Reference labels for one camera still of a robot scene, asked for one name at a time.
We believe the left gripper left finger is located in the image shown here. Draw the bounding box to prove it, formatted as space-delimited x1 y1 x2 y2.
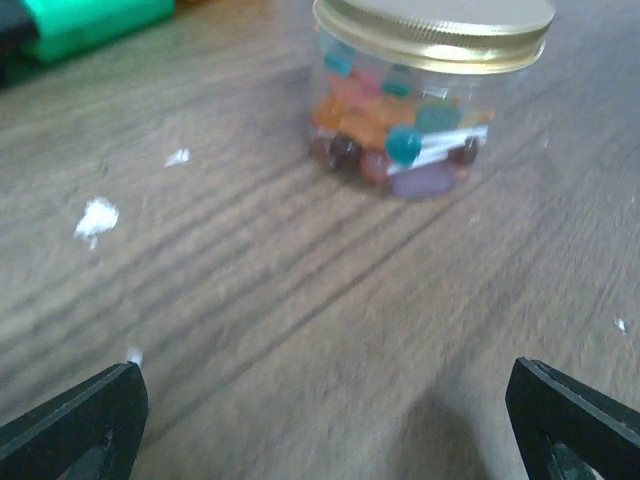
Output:
1 362 149 479

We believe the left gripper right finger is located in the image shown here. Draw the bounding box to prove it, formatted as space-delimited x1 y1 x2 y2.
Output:
505 357 639 479

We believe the clear plastic jar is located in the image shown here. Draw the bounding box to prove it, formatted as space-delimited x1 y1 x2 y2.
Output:
309 26 522 199

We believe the black candy bin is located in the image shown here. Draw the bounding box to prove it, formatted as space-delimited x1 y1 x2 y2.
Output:
1 0 39 90

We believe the green candy bin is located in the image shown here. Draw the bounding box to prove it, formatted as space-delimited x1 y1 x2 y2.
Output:
20 0 176 63

